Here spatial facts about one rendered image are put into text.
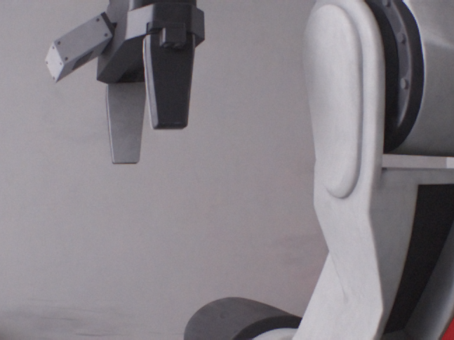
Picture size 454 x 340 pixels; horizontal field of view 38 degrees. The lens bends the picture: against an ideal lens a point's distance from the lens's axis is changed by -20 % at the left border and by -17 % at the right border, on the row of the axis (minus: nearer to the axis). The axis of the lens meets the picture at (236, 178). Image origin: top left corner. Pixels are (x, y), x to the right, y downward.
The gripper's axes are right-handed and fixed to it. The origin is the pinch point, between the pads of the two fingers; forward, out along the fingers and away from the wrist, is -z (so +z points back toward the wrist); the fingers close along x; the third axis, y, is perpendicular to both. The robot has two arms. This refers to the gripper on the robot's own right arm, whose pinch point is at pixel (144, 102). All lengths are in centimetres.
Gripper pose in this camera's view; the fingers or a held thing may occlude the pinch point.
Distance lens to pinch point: 49.5
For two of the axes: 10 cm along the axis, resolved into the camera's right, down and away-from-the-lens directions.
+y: 9.3, -0.1, 3.8
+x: 3.7, -1.6, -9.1
